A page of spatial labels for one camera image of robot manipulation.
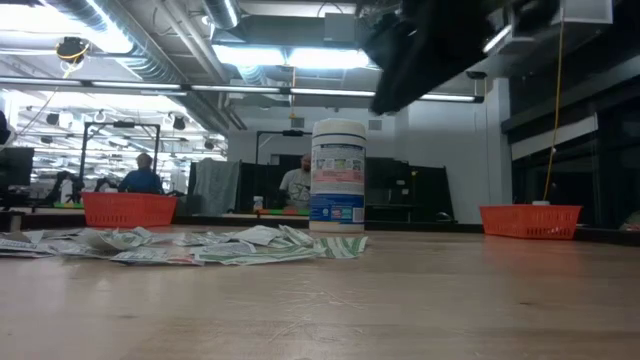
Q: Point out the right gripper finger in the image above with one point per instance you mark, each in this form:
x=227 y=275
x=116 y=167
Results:
x=395 y=92

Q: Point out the white packet black print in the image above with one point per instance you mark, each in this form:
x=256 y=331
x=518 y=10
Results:
x=541 y=202

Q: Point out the large white gauze packet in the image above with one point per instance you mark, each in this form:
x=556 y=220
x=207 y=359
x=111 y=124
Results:
x=260 y=234

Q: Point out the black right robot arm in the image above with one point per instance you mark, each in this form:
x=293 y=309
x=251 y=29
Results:
x=530 y=12

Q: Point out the grey ventilation box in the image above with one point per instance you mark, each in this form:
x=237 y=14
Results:
x=340 y=27

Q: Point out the black partition panels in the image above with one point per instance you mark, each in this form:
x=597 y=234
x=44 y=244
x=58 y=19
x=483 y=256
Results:
x=400 y=190

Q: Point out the white wipes canister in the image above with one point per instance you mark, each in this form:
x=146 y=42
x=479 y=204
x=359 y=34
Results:
x=337 y=175

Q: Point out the bright ceiling light panel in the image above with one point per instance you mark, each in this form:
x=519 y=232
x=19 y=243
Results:
x=300 y=57

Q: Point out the person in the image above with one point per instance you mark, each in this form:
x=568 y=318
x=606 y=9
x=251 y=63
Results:
x=142 y=180
x=297 y=185

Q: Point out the green striped bandage wrapper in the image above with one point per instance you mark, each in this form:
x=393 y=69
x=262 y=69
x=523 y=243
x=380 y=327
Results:
x=297 y=235
x=352 y=241
x=335 y=251
x=260 y=256

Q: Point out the small white bottle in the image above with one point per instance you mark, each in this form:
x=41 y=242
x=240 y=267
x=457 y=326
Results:
x=258 y=204

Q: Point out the orange plastic mesh basket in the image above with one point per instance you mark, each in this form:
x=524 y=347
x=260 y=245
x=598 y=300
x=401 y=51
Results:
x=530 y=222
x=130 y=212

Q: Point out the grey hanging cloth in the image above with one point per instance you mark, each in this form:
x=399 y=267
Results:
x=215 y=185

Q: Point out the small white printed packet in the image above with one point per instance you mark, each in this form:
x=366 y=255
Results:
x=115 y=239
x=20 y=246
x=205 y=239
x=155 y=257

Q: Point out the black monitor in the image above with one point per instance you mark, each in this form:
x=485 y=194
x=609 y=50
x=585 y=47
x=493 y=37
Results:
x=15 y=167

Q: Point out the black security camera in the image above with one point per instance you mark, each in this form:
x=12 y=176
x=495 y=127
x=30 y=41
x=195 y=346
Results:
x=476 y=75

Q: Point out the black rig frame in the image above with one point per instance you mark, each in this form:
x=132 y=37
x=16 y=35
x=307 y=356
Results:
x=125 y=124

